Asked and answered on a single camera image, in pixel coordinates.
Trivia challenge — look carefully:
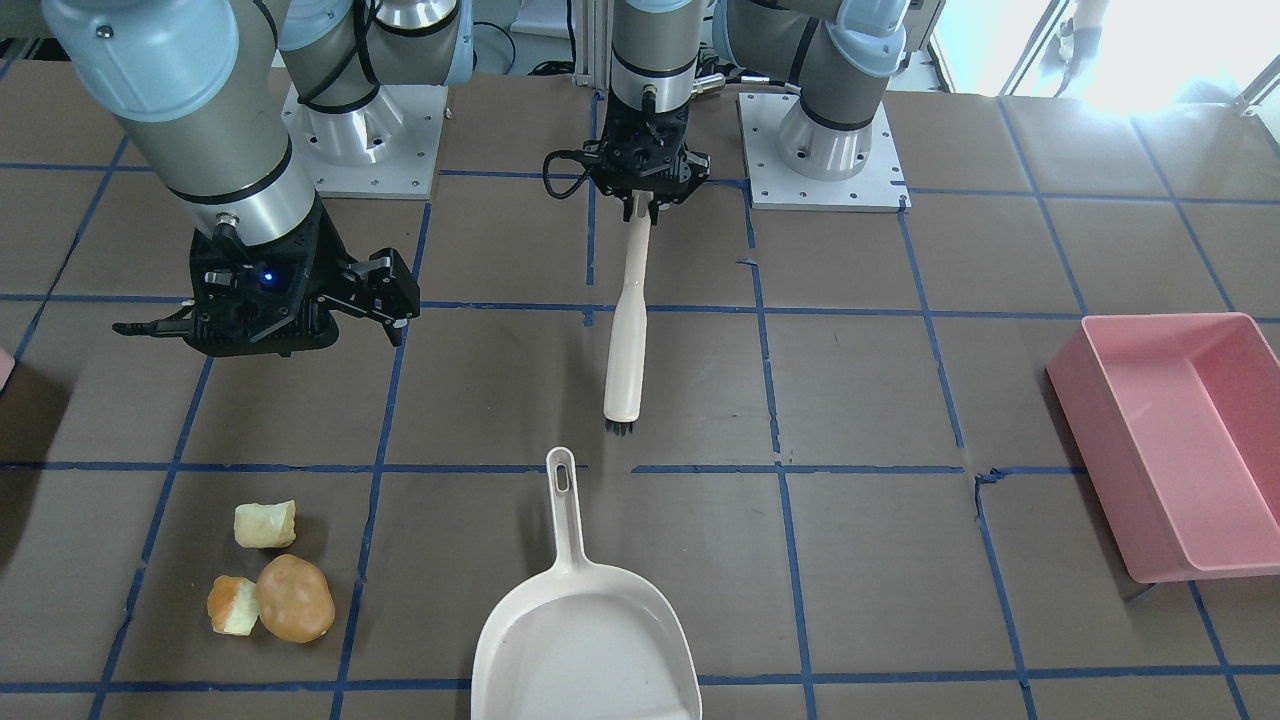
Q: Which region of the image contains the cream hand brush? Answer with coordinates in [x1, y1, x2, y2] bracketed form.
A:
[603, 191, 653, 436]

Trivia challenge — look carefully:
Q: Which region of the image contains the pink plastic bin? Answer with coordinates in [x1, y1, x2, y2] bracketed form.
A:
[1047, 313, 1279, 583]

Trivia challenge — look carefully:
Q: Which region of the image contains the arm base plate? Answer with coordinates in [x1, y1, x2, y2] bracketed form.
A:
[282, 86, 449, 201]
[737, 94, 913, 213]

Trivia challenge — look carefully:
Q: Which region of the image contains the orange crust bread piece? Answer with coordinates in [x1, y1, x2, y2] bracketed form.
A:
[206, 575, 259, 637]

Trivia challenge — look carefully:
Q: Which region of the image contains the pale bread piece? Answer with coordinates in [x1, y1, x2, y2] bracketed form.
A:
[233, 498, 296, 550]

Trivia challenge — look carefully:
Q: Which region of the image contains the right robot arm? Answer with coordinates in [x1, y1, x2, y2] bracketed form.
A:
[40, 1, 474, 357]

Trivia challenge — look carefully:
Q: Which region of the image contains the cream plastic dustpan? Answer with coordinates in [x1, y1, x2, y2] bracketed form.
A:
[470, 447, 704, 719]

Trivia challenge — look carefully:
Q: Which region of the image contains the brown potato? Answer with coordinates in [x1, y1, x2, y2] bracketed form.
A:
[257, 553, 337, 644]

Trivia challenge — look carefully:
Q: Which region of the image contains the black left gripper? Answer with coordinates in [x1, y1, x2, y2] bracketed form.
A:
[584, 96, 710, 225]

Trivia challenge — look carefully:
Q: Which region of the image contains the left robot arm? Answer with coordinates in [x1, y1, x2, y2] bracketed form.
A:
[568, 1, 908, 222]

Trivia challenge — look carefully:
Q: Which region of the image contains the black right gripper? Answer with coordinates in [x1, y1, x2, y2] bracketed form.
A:
[111, 199, 420, 357]

